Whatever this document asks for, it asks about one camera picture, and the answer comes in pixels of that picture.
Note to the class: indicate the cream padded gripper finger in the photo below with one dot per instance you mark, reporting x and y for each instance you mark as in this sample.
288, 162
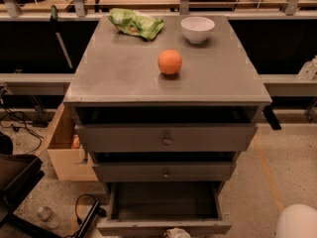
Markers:
176, 233

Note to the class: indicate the green chip bag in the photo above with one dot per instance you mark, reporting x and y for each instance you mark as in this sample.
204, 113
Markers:
134, 23

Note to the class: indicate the white bowl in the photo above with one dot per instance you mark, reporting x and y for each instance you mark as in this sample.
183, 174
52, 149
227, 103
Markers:
196, 30

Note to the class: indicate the grey drawer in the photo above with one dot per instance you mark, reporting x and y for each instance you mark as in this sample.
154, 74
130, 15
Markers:
151, 208
167, 171
155, 138

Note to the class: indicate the grey bottom drawer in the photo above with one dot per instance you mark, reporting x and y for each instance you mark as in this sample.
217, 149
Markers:
151, 208

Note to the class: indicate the metal frame rail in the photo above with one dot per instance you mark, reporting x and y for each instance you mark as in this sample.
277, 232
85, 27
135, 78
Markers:
58, 83

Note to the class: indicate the orange fruit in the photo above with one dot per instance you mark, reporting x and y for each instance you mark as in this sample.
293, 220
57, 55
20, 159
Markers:
169, 62

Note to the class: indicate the grey drawer cabinet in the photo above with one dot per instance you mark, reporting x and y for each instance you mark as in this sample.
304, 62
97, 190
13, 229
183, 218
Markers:
118, 82

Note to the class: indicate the black office chair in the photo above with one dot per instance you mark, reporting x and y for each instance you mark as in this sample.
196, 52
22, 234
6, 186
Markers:
19, 174

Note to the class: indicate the wooden box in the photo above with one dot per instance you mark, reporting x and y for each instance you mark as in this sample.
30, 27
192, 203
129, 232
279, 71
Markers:
69, 164

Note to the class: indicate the green handled tool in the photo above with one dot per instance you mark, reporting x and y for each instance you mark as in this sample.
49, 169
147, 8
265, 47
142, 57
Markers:
53, 20

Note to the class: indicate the clear plastic bottle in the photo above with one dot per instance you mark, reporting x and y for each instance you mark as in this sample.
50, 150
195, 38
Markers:
48, 217

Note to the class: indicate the grey middle drawer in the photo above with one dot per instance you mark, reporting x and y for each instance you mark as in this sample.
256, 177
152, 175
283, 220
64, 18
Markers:
167, 171

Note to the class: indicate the grey top drawer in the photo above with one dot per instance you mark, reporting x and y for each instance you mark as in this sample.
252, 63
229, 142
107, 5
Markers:
155, 138

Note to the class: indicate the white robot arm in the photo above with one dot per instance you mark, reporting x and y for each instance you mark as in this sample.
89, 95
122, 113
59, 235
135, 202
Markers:
293, 221

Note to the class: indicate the red can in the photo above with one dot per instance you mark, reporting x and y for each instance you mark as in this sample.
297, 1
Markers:
75, 142

